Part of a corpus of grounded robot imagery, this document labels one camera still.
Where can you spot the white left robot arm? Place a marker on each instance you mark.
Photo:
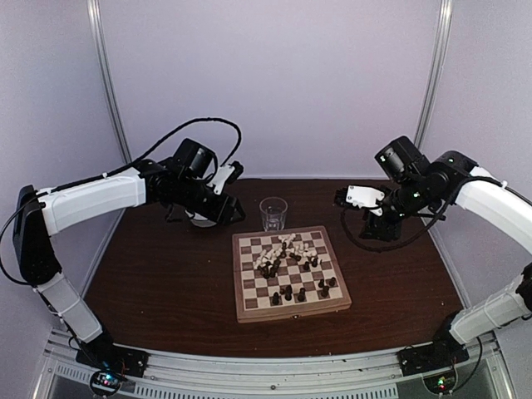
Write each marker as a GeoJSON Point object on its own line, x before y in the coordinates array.
{"type": "Point", "coordinates": [44, 213]}

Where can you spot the pile of dark chess pieces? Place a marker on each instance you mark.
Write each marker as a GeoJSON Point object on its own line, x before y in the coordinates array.
{"type": "Point", "coordinates": [297, 269]}

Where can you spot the wooden chess board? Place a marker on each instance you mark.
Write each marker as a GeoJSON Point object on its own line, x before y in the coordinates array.
{"type": "Point", "coordinates": [253, 296]}

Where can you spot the aluminium frame post left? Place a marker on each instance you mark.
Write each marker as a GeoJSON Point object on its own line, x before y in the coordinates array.
{"type": "Point", "coordinates": [97, 31]}

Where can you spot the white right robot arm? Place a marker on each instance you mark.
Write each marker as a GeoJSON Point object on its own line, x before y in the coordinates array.
{"type": "Point", "coordinates": [453, 178]}

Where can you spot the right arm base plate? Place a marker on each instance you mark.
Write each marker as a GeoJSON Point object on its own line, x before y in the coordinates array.
{"type": "Point", "coordinates": [429, 357]}

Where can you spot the aluminium front rail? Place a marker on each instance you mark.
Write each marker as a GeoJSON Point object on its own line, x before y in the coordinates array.
{"type": "Point", "coordinates": [363, 375]}

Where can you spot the clear drinking glass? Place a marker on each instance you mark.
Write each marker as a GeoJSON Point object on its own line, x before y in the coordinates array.
{"type": "Point", "coordinates": [273, 212]}

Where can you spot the aluminium frame post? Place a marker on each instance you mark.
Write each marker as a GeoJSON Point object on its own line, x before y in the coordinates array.
{"type": "Point", "coordinates": [442, 37]}
{"type": "Point", "coordinates": [97, 31]}

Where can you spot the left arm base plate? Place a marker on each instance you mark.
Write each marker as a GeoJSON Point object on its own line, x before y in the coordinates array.
{"type": "Point", "coordinates": [124, 361]}

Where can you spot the dark chess pawn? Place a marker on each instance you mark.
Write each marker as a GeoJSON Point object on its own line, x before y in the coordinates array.
{"type": "Point", "coordinates": [324, 292]}

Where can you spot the white scalloped bowl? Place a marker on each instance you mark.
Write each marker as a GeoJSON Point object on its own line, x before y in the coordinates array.
{"type": "Point", "coordinates": [202, 222]}

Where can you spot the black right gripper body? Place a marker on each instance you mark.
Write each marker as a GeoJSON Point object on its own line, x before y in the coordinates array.
{"type": "Point", "coordinates": [409, 197]}

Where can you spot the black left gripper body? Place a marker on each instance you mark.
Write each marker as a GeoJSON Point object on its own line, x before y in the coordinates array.
{"type": "Point", "coordinates": [189, 196]}

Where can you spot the aluminium frame post right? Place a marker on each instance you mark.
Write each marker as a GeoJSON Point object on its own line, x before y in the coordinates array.
{"type": "Point", "coordinates": [442, 37]}

